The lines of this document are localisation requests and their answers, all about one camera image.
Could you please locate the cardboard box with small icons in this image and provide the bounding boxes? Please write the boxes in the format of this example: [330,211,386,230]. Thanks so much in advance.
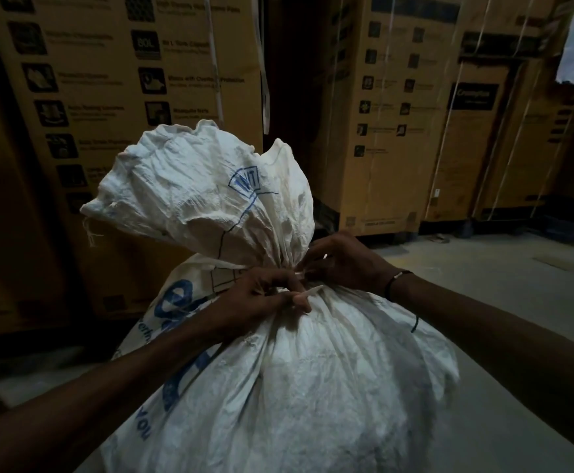
[311,0,470,237]

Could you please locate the person's left hand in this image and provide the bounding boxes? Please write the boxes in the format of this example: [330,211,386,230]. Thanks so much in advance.
[213,267,312,340]

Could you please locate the icon printed cardboard box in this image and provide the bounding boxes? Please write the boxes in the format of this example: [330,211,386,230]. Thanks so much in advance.
[0,0,268,316]

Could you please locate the brown strapped cardboard box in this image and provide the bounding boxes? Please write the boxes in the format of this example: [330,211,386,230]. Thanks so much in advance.
[473,58,574,222]

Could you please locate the person's left forearm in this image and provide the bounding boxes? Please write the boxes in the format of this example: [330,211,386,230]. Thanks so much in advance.
[0,309,234,473]

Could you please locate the white woven sack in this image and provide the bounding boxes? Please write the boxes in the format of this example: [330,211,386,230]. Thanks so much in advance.
[79,118,460,473]

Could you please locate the person's right hand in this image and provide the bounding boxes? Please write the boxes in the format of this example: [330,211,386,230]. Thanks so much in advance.
[296,231,401,296]

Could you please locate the cardboard box with dark label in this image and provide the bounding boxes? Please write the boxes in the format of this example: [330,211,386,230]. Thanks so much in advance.
[424,0,559,223]

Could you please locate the person's right forearm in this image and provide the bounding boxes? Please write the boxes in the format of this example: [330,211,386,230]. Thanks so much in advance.
[390,273,574,464]

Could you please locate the black wrist band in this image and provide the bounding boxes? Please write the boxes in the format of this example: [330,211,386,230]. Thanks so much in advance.
[383,269,421,334]

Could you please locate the short white tie strip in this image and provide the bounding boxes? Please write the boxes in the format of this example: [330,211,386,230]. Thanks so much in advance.
[255,268,327,311]

